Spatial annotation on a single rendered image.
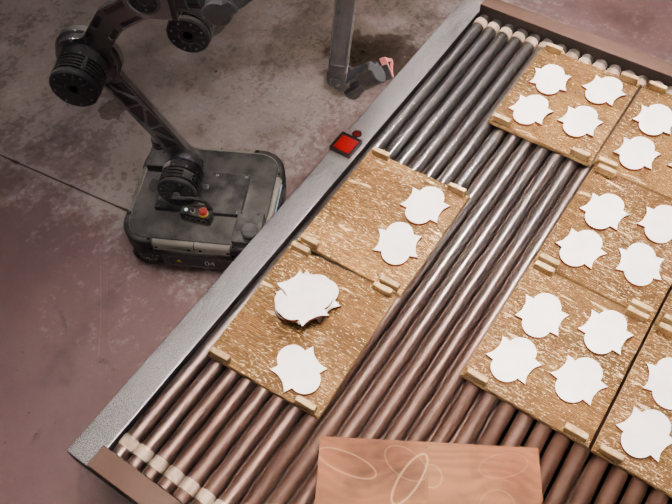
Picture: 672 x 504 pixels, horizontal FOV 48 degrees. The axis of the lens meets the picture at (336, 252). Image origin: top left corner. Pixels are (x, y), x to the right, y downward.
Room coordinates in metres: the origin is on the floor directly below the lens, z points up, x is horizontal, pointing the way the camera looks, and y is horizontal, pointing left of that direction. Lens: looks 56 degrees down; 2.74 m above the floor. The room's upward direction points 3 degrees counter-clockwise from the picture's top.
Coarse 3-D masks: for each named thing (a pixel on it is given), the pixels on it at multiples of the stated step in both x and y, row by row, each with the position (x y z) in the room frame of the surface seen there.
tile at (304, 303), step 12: (288, 288) 1.06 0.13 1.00; (300, 288) 1.06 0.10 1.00; (312, 288) 1.06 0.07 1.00; (324, 288) 1.06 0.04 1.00; (288, 300) 1.03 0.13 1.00; (300, 300) 1.02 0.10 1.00; (312, 300) 1.02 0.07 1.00; (324, 300) 1.02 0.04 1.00; (288, 312) 0.99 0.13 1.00; (300, 312) 0.99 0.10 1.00; (312, 312) 0.99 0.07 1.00; (324, 312) 0.98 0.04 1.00; (300, 324) 0.96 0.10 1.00
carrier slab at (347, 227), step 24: (360, 168) 1.52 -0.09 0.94; (384, 168) 1.52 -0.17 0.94; (408, 168) 1.51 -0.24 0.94; (336, 192) 1.44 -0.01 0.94; (360, 192) 1.43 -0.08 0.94; (384, 192) 1.42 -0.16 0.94; (408, 192) 1.42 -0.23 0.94; (336, 216) 1.34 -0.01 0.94; (360, 216) 1.34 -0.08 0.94; (384, 216) 1.33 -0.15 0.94; (456, 216) 1.32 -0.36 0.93; (336, 240) 1.26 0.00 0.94; (360, 240) 1.25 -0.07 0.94; (432, 240) 1.24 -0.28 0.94; (360, 264) 1.17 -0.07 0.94; (384, 264) 1.17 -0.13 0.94; (408, 264) 1.16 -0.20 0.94
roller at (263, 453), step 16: (496, 128) 1.67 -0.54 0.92; (496, 144) 1.61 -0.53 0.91; (480, 160) 1.54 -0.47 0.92; (464, 176) 1.48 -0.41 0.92; (288, 416) 0.74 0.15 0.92; (272, 432) 0.70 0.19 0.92; (288, 432) 0.70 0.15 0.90; (272, 448) 0.66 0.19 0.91; (256, 464) 0.62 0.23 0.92; (240, 480) 0.58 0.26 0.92; (224, 496) 0.55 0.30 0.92; (240, 496) 0.55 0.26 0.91
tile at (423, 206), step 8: (416, 192) 1.41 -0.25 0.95; (424, 192) 1.41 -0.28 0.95; (432, 192) 1.40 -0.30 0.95; (440, 192) 1.40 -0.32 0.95; (408, 200) 1.38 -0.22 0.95; (416, 200) 1.38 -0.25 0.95; (424, 200) 1.38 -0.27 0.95; (432, 200) 1.37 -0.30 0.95; (440, 200) 1.37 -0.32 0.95; (408, 208) 1.35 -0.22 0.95; (416, 208) 1.35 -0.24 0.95; (424, 208) 1.35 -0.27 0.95; (432, 208) 1.34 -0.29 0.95; (440, 208) 1.34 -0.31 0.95; (448, 208) 1.35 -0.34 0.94; (408, 216) 1.32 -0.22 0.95; (416, 216) 1.32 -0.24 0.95; (424, 216) 1.32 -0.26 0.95; (432, 216) 1.31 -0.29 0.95; (416, 224) 1.29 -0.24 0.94; (424, 224) 1.29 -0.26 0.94
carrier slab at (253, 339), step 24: (288, 264) 1.19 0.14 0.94; (312, 264) 1.18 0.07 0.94; (264, 288) 1.11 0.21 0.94; (360, 288) 1.09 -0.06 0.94; (240, 312) 1.04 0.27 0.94; (264, 312) 1.03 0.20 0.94; (336, 312) 1.02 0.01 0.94; (360, 312) 1.02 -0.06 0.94; (384, 312) 1.01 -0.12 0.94; (240, 336) 0.96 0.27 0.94; (264, 336) 0.96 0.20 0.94; (288, 336) 0.96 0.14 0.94; (312, 336) 0.95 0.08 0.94; (336, 336) 0.95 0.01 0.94; (360, 336) 0.94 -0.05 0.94; (216, 360) 0.90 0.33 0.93; (240, 360) 0.89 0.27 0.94; (264, 360) 0.89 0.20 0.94; (336, 360) 0.88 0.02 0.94; (264, 384) 0.82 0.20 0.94; (336, 384) 0.81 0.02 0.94
